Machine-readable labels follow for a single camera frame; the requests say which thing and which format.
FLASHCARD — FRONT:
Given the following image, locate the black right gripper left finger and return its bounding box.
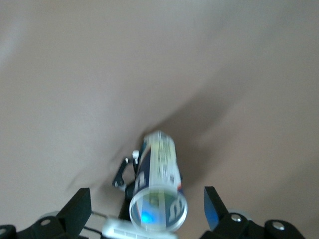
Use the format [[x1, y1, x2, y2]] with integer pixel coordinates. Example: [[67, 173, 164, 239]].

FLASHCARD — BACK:
[[0, 188, 92, 239]]

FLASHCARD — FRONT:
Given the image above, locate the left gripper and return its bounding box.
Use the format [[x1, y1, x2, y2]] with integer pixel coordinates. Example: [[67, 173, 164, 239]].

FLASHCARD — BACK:
[[112, 150, 140, 221]]

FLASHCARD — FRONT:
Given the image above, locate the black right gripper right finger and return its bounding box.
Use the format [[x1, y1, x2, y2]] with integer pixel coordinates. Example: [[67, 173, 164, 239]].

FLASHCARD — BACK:
[[199, 186, 307, 239]]

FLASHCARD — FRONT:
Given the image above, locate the clear tennis ball can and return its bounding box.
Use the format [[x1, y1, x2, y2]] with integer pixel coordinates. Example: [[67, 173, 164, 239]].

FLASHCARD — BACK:
[[129, 130, 189, 234]]

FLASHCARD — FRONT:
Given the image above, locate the yellow tennis ball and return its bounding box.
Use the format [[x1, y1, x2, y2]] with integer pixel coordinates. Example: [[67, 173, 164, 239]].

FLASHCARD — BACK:
[[146, 190, 179, 209]]

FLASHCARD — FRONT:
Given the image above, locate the brown table mat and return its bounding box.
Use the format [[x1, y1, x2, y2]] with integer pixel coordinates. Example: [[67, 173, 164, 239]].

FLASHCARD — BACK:
[[0, 0, 319, 239]]

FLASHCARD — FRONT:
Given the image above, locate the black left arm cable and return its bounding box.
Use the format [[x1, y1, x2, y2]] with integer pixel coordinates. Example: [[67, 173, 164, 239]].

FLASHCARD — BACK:
[[83, 224, 105, 236]]

